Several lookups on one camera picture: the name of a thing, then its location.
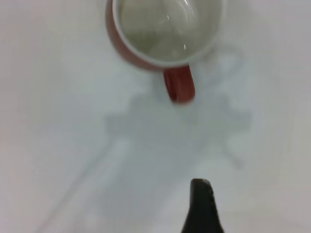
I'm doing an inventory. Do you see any red ceramic mug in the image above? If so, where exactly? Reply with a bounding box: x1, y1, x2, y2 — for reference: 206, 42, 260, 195
104, 0, 225, 105

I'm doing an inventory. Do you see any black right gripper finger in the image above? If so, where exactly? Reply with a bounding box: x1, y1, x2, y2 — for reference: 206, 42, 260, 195
181, 178, 225, 233

